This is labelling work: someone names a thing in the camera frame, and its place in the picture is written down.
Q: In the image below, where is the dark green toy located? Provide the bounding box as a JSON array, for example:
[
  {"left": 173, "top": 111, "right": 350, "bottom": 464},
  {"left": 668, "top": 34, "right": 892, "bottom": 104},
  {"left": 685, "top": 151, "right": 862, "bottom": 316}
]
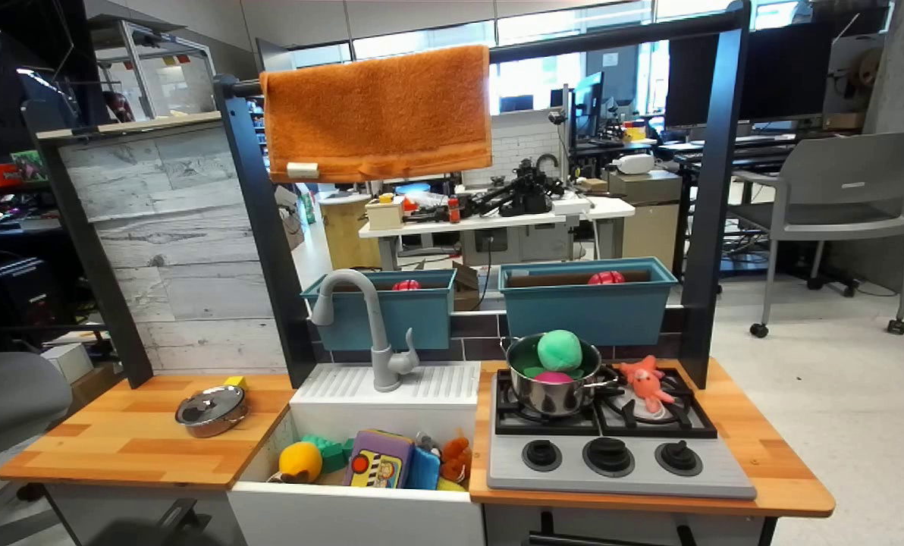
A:
[{"left": 304, "top": 434, "right": 356, "bottom": 476}]

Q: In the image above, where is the yellow plush toy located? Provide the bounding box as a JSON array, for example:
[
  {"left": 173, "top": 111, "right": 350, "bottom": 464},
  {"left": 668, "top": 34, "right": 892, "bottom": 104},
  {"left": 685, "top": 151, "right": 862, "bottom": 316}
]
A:
[{"left": 274, "top": 441, "right": 325, "bottom": 484}]

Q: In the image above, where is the grey kitchen cabinet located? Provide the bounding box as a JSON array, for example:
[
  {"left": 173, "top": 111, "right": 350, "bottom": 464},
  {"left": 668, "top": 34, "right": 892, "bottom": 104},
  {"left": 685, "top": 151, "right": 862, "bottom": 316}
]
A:
[{"left": 38, "top": 482, "right": 780, "bottom": 546}]

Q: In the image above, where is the white background table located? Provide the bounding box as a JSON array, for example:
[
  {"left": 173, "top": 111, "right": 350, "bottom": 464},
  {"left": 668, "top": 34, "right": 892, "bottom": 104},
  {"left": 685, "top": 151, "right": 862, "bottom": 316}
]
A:
[{"left": 358, "top": 195, "right": 640, "bottom": 269}]

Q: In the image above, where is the black metal frame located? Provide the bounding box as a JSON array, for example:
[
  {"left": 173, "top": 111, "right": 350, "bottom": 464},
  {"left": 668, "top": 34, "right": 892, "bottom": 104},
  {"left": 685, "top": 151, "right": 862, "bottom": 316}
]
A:
[{"left": 212, "top": 0, "right": 755, "bottom": 392}]

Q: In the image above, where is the white sink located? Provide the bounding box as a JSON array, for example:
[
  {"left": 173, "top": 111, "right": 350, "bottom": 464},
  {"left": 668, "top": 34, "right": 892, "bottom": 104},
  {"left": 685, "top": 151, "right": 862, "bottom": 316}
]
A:
[{"left": 226, "top": 361, "right": 489, "bottom": 546}]

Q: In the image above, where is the black stove knob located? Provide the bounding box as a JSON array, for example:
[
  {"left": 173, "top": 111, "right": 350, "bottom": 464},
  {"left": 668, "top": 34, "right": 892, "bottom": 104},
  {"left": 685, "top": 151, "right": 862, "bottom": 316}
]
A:
[
  {"left": 522, "top": 436, "right": 565, "bottom": 476},
  {"left": 582, "top": 434, "right": 637, "bottom": 478},
  {"left": 654, "top": 436, "right": 708, "bottom": 478}
]

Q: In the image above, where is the teal plastic bin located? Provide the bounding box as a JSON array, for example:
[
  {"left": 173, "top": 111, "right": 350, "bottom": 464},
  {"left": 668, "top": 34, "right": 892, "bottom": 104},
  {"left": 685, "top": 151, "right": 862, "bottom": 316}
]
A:
[
  {"left": 299, "top": 266, "right": 462, "bottom": 355},
  {"left": 493, "top": 255, "right": 678, "bottom": 348}
]

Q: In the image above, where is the orange towel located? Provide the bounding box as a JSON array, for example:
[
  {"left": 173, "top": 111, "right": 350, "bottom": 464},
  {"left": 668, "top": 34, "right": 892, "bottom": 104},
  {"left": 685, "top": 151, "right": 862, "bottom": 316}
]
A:
[{"left": 257, "top": 43, "right": 498, "bottom": 187}]

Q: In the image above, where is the grey wood-look back panel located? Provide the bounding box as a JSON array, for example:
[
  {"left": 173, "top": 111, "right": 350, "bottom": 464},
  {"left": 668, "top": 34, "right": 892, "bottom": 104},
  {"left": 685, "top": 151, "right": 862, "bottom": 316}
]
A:
[{"left": 37, "top": 111, "right": 294, "bottom": 392}]

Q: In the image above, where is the steel cooking pot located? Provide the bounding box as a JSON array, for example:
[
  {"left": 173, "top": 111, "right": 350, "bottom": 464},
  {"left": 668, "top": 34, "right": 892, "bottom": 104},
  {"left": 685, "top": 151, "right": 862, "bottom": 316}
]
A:
[{"left": 504, "top": 335, "right": 606, "bottom": 421}]

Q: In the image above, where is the blue toy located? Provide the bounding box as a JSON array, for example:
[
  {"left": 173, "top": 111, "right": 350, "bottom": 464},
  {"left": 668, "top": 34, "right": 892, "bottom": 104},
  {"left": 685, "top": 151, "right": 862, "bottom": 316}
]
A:
[{"left": 404, "top": 434, "right": 445, "bottom": 490}]

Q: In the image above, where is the grey toy faucet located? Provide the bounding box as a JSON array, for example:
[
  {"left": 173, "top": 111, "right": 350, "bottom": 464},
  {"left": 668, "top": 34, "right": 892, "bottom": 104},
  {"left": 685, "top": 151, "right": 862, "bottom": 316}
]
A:
[{"left": 310, "top": 266, "right": 426, "bottom": 393}]

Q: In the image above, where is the orange plush toy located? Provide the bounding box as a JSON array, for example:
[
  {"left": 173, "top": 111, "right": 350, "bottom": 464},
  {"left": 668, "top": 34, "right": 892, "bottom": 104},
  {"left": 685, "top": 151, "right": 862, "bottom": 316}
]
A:
[{"left": 438, "top": 434, "right": 474, "bottom": 484}]

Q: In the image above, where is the green plush toy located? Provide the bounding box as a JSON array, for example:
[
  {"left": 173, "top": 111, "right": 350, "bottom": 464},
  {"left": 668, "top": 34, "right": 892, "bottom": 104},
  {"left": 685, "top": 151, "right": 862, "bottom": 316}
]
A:
[{"left": 533, "top": 327, "right": 584, "bottom": 373}]

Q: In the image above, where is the grey toy stove top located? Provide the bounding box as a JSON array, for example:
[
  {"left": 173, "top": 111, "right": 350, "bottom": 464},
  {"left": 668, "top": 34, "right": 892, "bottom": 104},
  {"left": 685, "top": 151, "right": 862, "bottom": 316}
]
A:
[{"left": 484, "top": 361, "right": 757, "bottom": 503}]

